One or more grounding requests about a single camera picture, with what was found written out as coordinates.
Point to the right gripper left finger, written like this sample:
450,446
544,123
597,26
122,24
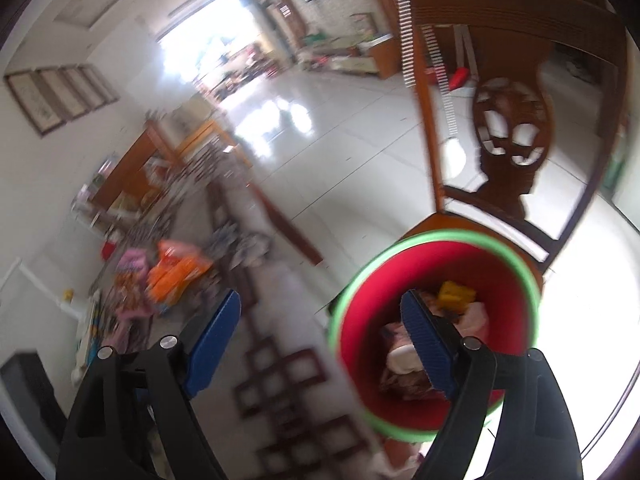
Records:
124,396

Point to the purple noodle snack bag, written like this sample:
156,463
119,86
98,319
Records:
129,286

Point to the orange snack bag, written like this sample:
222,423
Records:
179,265

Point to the red green trash bin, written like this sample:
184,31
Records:
501,280

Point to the white blue paper box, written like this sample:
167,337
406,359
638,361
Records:
89,337

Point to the white bottle yellow cap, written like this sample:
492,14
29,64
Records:
70,306

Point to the crumpled brown paper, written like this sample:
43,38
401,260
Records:
246,249

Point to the wooden bench sofa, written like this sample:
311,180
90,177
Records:
154,155

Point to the low TV cabinet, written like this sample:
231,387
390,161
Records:
378,56

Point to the wooden chair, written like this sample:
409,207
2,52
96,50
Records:
512,116

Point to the framed wall pictures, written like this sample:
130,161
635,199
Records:
52,97

